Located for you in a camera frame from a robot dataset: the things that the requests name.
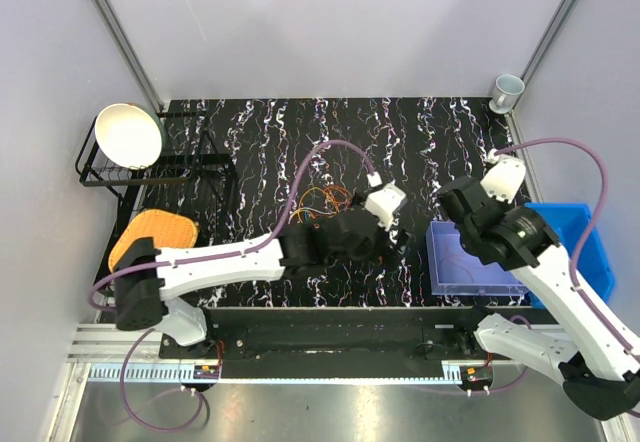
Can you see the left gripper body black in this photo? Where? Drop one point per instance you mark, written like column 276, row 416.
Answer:
column 376, row 248

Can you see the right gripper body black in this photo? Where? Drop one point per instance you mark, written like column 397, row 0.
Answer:
column 502, row 204

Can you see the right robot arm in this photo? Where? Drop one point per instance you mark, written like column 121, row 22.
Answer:
column 598, row 368

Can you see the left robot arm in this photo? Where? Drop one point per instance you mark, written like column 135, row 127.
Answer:
column 150, row 283

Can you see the purple translucent box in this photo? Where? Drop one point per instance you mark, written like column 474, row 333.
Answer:
column 453, row 272

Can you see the blue plastic bin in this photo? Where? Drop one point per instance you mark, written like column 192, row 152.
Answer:
column 569, row 221

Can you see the white mug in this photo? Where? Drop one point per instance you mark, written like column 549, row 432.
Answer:
column 506, row 92

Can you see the orange woven mat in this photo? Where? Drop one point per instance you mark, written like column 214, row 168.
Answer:
column 165, row 228

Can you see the white bowl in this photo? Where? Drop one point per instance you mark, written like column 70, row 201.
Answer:
column 130, row 135

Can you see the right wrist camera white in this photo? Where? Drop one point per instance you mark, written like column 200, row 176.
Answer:
column 504, row 177

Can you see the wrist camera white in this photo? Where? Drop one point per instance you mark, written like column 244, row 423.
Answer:
column 385, row 203
column 504, row 177

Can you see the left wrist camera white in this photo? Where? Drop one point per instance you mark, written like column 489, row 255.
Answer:
column 385, row 203

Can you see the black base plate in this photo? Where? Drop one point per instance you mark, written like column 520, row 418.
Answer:
column 333, row 344

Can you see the black wire dish rack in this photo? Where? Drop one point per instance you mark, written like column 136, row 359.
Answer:
column 189, row 153

